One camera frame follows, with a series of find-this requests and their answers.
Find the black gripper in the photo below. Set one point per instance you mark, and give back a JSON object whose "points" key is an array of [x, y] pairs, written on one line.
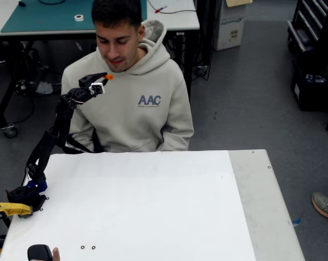
{"points": [[88, 79]]}

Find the small orange object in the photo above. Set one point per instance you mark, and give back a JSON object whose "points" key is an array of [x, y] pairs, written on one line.
{"points": [[109, 77]]}

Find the black computer mouse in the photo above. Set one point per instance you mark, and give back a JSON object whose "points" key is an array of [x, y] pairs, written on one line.
{"points": [[40, 253]]}

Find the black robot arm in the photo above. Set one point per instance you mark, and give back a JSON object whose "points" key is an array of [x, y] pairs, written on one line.
{"points": [[46, 144]]}

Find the bare operator hand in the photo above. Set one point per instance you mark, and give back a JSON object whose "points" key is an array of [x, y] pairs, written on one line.
{"points": [[56, 255]]}

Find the man in beige hoodie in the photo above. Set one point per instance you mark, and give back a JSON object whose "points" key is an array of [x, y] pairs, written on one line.
{"points": [[131, 114]]}

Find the white crumpled cloth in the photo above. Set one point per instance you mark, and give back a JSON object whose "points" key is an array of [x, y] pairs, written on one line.
{"points": [[44, 88]]}

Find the white tape roll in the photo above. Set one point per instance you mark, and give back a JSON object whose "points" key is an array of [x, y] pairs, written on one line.
{"points": [[78, 17]]}

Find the black office chair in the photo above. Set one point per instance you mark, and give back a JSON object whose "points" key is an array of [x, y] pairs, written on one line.
{"points": [[76, 145]]}

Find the green cutting mat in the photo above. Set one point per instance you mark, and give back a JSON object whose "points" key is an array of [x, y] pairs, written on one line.
{"points": [[49, 19]]}

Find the red pen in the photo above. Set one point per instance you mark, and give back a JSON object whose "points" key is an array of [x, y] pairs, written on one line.
{"points": [[160, 10]]}

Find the grey castor wheel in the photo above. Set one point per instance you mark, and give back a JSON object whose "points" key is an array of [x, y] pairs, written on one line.
{"points": [[10, 131], [202, 71]]}

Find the small black object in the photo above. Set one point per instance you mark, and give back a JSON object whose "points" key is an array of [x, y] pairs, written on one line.
{"points": [[22, 3]]}

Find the large white paper sheet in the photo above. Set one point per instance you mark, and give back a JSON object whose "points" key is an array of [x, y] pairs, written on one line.
{"points": [[153, 206]]}

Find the white cardboard box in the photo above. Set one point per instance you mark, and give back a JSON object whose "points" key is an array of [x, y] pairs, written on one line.
{"points": [[230, 27]]}

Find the black storage bin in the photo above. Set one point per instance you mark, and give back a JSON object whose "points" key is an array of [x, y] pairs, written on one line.
{"points": [[308, 95]]}

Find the black tool cart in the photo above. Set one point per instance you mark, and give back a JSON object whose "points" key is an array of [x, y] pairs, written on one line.
{"points": [[305, 27]]}

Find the blue tape scrap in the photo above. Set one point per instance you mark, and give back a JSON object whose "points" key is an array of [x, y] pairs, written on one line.
{"points": [[296, 220]]}

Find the green sneaker orange sole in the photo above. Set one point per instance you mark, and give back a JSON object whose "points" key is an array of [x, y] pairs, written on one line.
{"points": [[325, 205]]}

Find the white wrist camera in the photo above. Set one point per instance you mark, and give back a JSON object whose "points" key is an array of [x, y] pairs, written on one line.
{"points": [[97, 89]]}

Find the white workbench black frame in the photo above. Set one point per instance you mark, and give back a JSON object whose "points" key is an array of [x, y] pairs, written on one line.
{"points": [[177, 20]]}

